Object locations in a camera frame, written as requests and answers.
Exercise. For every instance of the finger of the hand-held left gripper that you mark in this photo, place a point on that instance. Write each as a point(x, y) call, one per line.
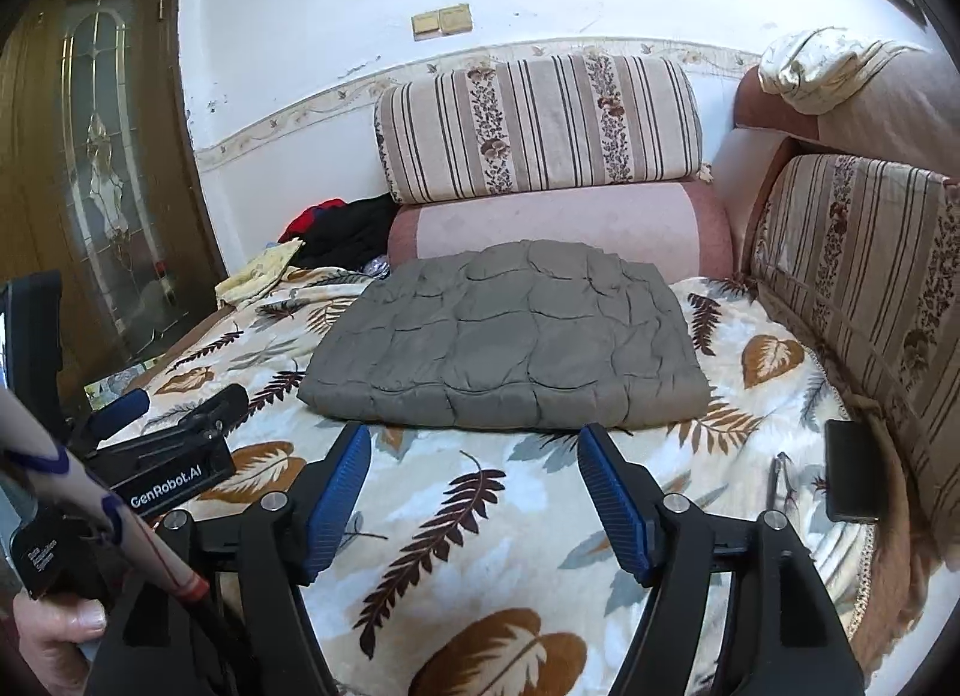
point(217, 403)
point(120, 407)

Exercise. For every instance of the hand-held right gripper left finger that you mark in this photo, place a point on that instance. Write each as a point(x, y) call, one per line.
point(337, 501)

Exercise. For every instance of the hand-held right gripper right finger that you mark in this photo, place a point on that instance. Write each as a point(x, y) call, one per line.
point(615, 508)

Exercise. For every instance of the grey hooded puffer jacket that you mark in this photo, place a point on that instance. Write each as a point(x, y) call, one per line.
point(502, 343)

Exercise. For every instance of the person's left hand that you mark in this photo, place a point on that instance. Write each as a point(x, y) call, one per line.
point(60, 636)

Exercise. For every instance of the yellow cloth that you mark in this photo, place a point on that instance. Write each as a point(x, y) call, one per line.
point(259, 272)

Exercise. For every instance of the leaf print blanket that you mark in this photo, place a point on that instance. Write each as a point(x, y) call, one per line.
point(465, 553)

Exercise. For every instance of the red garment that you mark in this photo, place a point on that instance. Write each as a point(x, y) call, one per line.
point(307, 220)

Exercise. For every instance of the black garment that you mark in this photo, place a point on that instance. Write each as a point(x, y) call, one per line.
point(360, 231)

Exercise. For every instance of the black phone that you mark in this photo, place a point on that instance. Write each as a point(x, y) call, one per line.
point(851, 471)

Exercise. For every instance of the pink fabric sofa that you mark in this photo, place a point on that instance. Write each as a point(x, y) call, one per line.
point(555, 223)

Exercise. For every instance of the zippered striped floral cushion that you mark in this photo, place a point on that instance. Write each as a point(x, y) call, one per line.
point(862, 276)

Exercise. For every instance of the wide striped floral cushion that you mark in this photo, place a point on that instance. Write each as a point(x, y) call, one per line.
point(540, 126)

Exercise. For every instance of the cream cloth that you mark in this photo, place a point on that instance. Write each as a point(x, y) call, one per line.
point(810, 66)

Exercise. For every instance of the beige wall switch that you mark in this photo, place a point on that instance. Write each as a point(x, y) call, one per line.
point(426, 26)
point(456, 19)

